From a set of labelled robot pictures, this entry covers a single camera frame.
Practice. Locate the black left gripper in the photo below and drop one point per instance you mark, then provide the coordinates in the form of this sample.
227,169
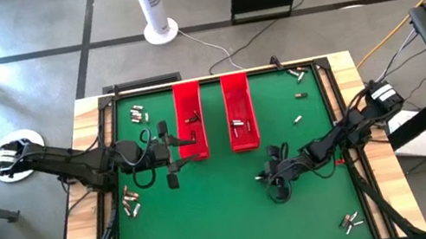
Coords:
158,155

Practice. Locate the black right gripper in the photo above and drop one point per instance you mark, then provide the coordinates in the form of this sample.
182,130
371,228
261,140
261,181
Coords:
283,168

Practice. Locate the red plastic bin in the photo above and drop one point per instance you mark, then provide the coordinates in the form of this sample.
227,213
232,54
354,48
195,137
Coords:
185,100
237,93

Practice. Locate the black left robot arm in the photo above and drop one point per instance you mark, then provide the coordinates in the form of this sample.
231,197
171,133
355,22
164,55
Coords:
66,161

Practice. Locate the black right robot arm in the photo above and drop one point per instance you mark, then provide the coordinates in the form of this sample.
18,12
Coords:
331,140

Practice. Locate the green table mat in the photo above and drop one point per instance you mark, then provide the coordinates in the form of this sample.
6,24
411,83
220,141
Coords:
299,210

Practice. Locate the black floor plate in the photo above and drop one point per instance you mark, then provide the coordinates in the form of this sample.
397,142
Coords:
145,82

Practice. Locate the black clamp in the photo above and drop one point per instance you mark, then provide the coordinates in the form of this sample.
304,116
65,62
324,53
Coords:
275,62
115,90

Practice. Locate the white box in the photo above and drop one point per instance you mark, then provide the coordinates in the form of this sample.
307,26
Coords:
419,144

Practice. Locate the black desk crossbar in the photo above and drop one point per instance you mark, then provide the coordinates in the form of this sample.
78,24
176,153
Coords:
424,120

